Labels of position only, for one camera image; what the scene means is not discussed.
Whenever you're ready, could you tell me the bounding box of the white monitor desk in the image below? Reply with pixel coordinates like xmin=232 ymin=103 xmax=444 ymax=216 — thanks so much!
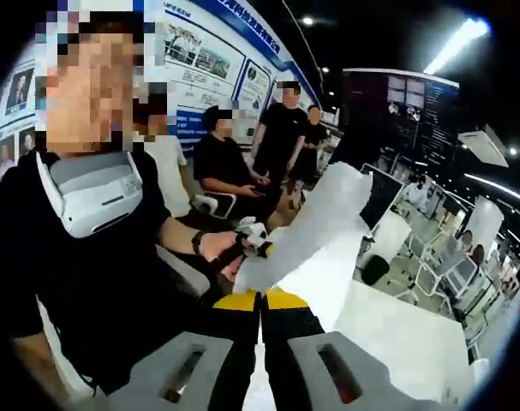
xmin=357 ymin=209 xmax=415 ymax=275

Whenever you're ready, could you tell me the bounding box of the black waste bin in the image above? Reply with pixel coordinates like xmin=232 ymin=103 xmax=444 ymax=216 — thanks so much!
xmin=361 ymin=254 xmax=391 ymax=287

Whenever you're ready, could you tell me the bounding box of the curved ceiling light strip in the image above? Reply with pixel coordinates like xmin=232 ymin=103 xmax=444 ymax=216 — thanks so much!
xmin=463 ymin=172 xmax=520 ymax=206

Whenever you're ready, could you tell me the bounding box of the white-framed computer monitor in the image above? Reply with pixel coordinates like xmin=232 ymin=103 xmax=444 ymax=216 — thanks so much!
xmin=360 ymin=164 xmax=406 ymax=232

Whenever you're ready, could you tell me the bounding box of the white table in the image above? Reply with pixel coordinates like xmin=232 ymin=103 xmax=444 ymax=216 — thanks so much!
xmin=276 ymin=239 xmax=477 ymax=406

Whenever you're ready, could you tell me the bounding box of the large hanging dark display screen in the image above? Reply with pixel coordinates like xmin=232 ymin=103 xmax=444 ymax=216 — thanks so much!
xmin=341 ymin=68 xmax=461 ymax=166

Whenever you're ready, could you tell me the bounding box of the person's left hand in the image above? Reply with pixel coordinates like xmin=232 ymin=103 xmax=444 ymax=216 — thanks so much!
xmin=198 ymin=230 xmax=243 ymax=283

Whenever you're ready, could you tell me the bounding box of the ceiling air conditioner unit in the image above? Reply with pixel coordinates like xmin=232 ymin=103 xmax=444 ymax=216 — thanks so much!
xmin=457 ymin=124 xmax=510 ymax=168

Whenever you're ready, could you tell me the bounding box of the person's black shirt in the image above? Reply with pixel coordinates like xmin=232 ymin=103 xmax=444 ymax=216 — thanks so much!
xmin=0 ymin=147 xmax=260 ymax=397

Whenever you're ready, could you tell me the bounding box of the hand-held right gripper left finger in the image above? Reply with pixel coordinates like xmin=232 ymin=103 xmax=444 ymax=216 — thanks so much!
xmin=113 ymin=289 xmax=261 ymax=411

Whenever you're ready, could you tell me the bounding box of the long ceiling light strip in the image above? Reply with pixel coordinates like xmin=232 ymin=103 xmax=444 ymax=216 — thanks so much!
xmin=421 ymin=16 xmax=491 ymax=76

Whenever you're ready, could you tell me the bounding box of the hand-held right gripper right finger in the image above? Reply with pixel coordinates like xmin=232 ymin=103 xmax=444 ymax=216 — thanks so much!
xmin=261 ymin=286 xmax=415 ymax=411

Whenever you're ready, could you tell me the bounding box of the white neck-worn device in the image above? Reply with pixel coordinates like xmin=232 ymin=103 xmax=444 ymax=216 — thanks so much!
xmin=35 ymin=152 xmax=145 ymax=239

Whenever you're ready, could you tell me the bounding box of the stack of white printing papers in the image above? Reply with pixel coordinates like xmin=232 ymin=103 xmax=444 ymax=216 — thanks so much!
xmin=233 ymin=161 xmax=374 ymax=296

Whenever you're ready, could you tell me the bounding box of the blue white wall display board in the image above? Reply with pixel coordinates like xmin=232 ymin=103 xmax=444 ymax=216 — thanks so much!
xmin=0 ymin=0 xmax=342 ymax=206

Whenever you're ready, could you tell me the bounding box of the black wristband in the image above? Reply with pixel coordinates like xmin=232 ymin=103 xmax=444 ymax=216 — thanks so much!
xmin=190 ymin=229 xmax=206 ymax=257

